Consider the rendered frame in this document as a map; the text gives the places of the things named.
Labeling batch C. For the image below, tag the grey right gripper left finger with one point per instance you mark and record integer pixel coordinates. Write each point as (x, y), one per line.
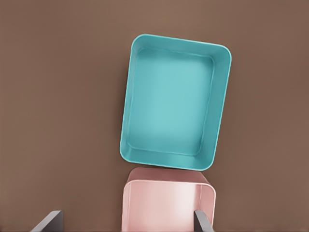
(49, 222)

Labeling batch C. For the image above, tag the pink rectangular tray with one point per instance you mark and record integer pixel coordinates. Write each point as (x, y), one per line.
(159, 205)

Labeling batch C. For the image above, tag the teal rectangular tray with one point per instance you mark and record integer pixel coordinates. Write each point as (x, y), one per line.
(171, 101)

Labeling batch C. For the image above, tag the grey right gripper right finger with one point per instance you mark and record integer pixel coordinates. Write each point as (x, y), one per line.
(202, 221)

